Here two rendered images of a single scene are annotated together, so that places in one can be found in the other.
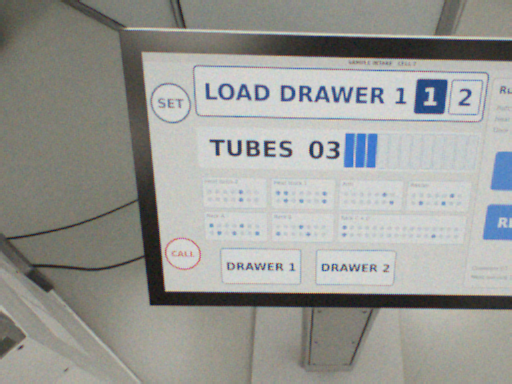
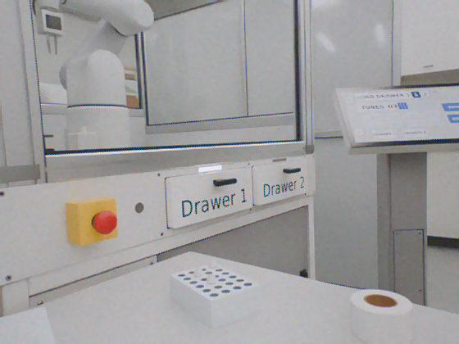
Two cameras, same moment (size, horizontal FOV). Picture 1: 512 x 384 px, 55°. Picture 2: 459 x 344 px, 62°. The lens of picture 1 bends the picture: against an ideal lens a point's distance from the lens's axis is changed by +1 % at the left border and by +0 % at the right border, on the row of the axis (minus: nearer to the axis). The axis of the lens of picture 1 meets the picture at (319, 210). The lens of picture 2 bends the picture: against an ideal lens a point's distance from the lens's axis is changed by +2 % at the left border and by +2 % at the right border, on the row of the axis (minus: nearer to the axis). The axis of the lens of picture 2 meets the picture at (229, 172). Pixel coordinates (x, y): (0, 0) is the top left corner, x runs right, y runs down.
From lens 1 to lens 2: 1.44 m
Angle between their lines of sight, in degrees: 56
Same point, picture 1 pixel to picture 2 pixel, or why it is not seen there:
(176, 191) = (354, 117)
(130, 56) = (338, 92)
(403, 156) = (415, 106)
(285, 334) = not seen: outside the picture
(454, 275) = (447, 133)
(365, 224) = (411, 121)
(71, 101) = not seen: hidden behind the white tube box
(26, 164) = not seen: hidden behind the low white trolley
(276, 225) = (385, 123)
